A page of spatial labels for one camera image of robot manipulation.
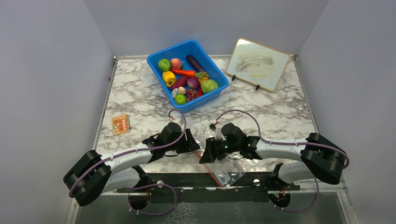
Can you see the clear zip bag orange zipper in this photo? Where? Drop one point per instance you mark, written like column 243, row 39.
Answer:
column 233, row 168

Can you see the purple onion toy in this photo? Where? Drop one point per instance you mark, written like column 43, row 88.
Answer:
column 193, row 83

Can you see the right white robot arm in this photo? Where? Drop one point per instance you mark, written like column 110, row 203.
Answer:
column 312, row 157

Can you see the green lime toy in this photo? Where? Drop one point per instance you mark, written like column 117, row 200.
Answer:
column 180, row 99

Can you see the green cabbage toy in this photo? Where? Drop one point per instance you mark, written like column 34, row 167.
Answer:
column 208, row 86

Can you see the orange card tile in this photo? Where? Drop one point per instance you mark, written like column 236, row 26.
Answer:
column 121, row 124

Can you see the gold framed whiteboard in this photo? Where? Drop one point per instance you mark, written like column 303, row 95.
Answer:
column 257, row 64

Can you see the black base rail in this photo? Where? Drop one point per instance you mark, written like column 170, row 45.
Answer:
column 202, row 188

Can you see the orange carrot toy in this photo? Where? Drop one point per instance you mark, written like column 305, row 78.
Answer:
column 190, row 73

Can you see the purple sweet potato toy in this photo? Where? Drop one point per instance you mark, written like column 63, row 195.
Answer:
column 180, row 82

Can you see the white garlic toy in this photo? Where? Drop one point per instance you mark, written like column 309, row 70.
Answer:
column 178, row 91

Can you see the blue plastic bin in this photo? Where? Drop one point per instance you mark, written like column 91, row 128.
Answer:
column 181, row 50

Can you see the purple eggplant toy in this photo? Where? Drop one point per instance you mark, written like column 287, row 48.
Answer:
column 193, row 62

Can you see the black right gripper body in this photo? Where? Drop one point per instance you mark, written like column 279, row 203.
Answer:
column 224, row 147

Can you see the red chili toy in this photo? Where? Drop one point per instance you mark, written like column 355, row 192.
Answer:
column 200, row 92

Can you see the peach toy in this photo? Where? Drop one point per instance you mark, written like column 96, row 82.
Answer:
column 176, row 63

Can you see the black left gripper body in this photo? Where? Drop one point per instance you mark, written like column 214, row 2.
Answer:
column 178, row 147

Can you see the red grapes toy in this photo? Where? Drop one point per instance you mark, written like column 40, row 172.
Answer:
column 191, row 94

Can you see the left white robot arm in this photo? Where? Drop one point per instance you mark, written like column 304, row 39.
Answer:
column 96, row 173

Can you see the green artichoke toy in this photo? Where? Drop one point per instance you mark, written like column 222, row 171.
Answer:
column 164, row 65

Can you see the yellow bell pepper toy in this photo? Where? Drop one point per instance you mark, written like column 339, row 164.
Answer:
column 169, row 78

